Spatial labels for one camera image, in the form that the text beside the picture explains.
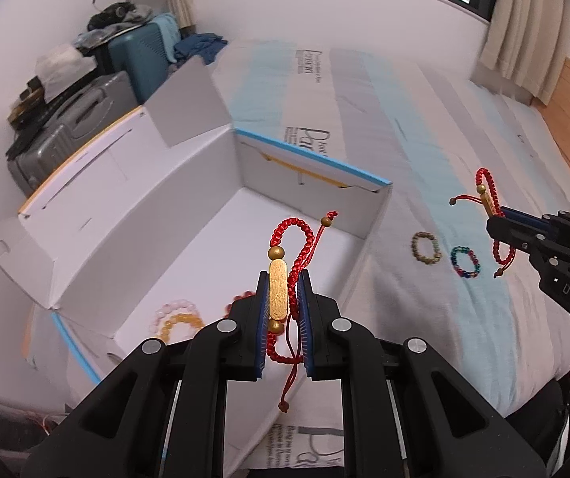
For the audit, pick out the beige curtain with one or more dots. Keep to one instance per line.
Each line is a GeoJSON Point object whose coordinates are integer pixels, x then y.
{"type": "Point", "coordinates": [524, 35]}

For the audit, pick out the teal hard suitcase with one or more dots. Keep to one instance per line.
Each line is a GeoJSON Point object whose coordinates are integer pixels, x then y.
{"type": "Point", "coordinates": [135, 55]}

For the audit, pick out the striped printed bed sheet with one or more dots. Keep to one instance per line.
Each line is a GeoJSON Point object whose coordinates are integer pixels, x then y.
{"type": "Point", "coordinates": [414, 134]}

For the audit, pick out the dark clothes pile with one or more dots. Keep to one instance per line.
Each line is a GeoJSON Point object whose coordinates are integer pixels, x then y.
{"type": "Point", "coordinates": [116, 15]}

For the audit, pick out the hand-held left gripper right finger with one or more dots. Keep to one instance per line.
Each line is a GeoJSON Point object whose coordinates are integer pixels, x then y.
{"type": "Point", "coordinates": [306, 328]}

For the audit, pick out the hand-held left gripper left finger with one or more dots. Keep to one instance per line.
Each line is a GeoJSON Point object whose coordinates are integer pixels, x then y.
{"type": "Point", "coordinates": [263, 328]}

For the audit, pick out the white cardboard box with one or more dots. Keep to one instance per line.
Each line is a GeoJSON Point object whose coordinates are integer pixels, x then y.
{"type": "Point", "coordinates": [165, 239]}

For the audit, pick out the light blue cloth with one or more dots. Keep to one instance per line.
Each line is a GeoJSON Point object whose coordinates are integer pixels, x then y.
{"type": "Point", "coordinates": [168, 35]}

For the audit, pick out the grey hard suitcase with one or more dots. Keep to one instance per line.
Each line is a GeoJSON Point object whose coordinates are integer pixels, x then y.
{"type": "Point", "coordinates": [66, 129]}

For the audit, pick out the person's dark clothing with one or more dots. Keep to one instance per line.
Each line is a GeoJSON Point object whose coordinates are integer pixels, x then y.
{"type": "Point", "coordinates": [538, 428]}

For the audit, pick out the dark blue clothes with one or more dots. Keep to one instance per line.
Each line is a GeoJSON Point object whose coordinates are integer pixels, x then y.
{"type": "Point", "coordinates": [200, 47]}

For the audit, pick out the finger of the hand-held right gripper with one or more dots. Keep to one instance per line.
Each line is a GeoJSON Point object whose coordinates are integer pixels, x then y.
{"type": "Point", "coordinates": [511, 234]}
{"type": "Point", "coordinates": [524, 219]}

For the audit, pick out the white plastic bag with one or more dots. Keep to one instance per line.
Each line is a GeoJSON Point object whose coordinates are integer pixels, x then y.
{"type": "Point", "coordinates": [61, 67]}

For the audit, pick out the dark small boxes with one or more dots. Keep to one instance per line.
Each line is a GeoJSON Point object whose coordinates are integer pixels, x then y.
{"type": "Point", "coordinates": [29, 94]}

